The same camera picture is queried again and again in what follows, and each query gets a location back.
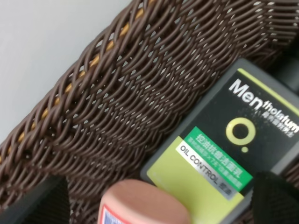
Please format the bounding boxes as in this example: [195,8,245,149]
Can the dark brown wicker basket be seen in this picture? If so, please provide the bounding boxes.
[0,0,299,224]

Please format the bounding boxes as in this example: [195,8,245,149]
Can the pink lotion bottle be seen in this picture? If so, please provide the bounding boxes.
[97,179,191,224]

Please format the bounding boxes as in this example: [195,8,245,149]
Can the dark green pump bottle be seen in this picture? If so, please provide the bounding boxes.
[141,47,299,224]

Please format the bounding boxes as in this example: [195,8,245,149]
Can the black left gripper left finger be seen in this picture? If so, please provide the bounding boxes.
[0,176,70,224]

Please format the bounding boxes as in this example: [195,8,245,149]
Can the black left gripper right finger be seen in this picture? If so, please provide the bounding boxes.
[251,171,299,224]

